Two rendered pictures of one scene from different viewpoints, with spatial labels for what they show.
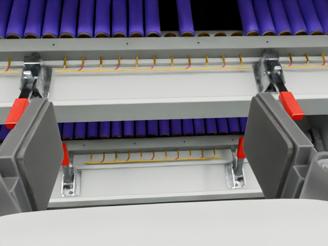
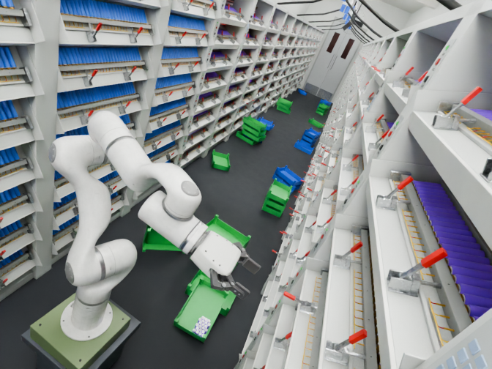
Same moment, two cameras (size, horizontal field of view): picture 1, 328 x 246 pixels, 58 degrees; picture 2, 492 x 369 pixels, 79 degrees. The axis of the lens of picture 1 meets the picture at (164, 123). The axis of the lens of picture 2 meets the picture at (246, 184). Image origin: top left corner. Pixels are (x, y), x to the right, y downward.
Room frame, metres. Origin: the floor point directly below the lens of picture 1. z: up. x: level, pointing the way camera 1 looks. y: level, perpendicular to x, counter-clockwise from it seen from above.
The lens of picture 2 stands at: (0.11, -0.54, 1.62)
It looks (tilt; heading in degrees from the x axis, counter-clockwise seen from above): 29 degrees down; 103
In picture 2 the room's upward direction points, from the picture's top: 23 degrees clockwise
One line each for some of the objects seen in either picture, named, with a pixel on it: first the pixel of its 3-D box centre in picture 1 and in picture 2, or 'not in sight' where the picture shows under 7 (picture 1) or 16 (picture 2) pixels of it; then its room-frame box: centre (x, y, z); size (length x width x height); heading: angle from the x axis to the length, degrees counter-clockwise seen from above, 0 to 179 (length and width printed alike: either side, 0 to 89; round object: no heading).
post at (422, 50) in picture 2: not in sight; (336, 198); (0.25, 1.07, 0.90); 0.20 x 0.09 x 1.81; 5
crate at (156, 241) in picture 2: not in sight; (167, 239); (-0.59, 0.88, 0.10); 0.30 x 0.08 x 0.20; 40
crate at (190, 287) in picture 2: not in sight; (213, 289); (-0.12, 0.79, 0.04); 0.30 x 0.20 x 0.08; 5
